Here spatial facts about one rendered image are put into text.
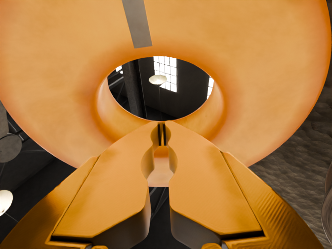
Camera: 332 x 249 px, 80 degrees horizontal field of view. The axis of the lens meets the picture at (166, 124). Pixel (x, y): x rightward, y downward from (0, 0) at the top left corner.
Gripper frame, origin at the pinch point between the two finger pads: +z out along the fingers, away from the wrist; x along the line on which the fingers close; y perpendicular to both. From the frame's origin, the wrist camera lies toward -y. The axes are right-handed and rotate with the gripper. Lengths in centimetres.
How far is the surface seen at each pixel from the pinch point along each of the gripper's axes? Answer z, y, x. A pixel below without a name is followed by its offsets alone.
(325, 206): 11.6, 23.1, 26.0
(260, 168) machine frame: 34, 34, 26
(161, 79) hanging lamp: 660, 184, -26
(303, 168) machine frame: 27, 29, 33
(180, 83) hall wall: 830, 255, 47
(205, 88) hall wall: 760, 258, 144
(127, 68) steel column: 436, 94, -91
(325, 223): 11.8, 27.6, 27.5
